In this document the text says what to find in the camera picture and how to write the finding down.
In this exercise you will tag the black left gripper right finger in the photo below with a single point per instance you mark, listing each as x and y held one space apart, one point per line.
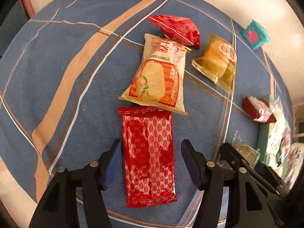
248 200

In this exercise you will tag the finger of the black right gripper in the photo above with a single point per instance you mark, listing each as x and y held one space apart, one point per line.
271 177
236 161

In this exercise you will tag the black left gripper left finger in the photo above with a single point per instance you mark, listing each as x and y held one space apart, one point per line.
58 205

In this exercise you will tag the clear green-print snack packet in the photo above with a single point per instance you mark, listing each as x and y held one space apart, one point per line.
247 152

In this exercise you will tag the dark red milk biscuit packet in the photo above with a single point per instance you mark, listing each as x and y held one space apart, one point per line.
258 110

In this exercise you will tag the red patterned snack packet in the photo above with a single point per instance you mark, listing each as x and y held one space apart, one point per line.
148 156

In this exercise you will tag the beige Swiss roll snack bag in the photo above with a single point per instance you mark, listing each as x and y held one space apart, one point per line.
158 81

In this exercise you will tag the green-rimmed snack tray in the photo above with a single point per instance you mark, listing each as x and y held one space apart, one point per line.
275 145

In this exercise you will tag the yellow cake snack packet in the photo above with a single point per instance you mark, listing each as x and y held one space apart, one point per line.
218 63

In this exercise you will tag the teal house-shaped toy box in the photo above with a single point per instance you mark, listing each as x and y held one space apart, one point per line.
255 35

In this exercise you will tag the red triangular snack packet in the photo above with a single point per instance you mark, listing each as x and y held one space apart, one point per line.
179 29

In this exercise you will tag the blue plaid tablecloth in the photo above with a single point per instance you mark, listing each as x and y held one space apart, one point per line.
61 79

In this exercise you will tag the pink chair back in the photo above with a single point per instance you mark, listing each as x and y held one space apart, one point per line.
28 8

